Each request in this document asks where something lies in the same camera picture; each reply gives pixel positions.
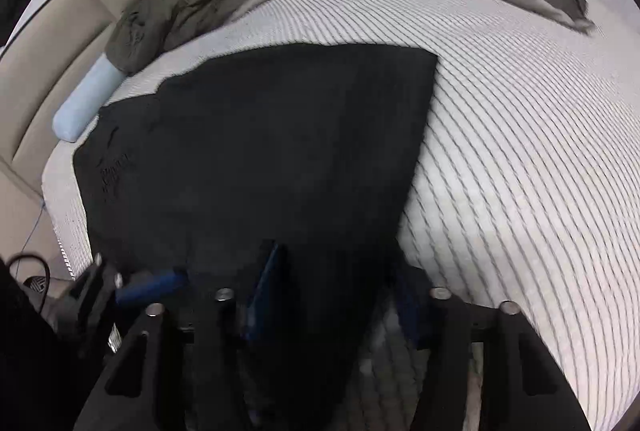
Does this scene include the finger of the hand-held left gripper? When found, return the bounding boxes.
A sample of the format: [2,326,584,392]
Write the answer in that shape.
[115,267,190,307]

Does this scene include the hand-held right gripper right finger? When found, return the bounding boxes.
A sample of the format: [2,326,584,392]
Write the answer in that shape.
[392,256,593,431]

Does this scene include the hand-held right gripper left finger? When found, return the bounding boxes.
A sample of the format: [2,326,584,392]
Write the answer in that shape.
[72,238,288,431]

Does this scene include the black pants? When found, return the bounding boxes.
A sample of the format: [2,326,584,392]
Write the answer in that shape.
[72,42,440,431]

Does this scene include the person's left forearm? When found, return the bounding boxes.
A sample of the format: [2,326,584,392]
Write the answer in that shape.
[0,258,66,431]

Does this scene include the bed with honeycomb patterned sheet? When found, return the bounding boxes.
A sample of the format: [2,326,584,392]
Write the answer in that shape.
[40,0,640,431]

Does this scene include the light blue bolster pillow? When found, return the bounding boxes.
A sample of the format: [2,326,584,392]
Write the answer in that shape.
[52,52,126,144]

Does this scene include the beige padded headboard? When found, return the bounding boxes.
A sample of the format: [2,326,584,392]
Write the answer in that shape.
[0,0,216,282]

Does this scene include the black cable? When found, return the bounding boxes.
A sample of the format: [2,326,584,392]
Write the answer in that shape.
[7,252,51,307]

